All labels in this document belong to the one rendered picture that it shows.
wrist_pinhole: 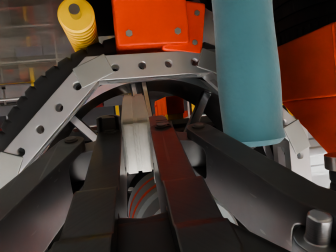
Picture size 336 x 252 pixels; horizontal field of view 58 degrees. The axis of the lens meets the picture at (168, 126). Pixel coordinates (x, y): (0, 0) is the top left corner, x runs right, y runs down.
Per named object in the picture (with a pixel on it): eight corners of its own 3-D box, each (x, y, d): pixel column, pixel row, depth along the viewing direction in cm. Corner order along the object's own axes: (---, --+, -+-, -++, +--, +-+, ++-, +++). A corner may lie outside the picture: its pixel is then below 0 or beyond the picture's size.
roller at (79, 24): (75, 40, 75) (77, 64, 75) (52, -10, 46) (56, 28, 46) (99, 39, 76) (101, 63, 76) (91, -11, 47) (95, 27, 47)
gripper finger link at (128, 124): (140, 173, 17) (126, 175, 17) (136, 132, 23) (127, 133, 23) (135, 121, 16) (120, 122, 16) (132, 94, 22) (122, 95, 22)
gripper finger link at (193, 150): (152, 144, 14) (213, 138, 15) (146, 115, 19) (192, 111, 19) (154, 173, 15) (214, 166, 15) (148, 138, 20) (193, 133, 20)
